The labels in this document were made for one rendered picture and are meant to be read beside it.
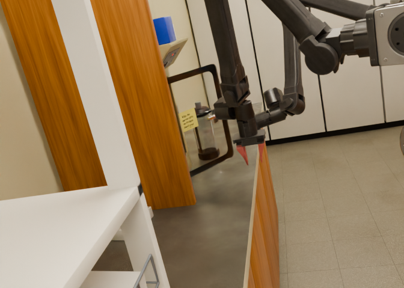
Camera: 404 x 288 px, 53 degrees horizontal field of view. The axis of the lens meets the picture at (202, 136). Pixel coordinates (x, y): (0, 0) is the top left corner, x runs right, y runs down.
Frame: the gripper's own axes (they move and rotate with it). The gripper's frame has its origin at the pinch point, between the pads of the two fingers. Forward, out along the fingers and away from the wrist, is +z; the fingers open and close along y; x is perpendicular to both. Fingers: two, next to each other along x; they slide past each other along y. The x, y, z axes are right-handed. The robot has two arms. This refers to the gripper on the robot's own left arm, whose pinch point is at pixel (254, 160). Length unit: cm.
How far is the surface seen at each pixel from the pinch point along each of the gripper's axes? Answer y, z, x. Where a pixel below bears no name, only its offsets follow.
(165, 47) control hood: 23.3, -40.6, -14.3
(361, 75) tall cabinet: -93, 46, -325
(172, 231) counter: 29.3, 15.6, 10.9
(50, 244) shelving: 16, -26, 86
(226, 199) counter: 13.5, 15.7, -7.9
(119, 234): 47, 13, 13
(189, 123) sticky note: 24.0, -10.3, -24.0
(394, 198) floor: -78, 110, -169
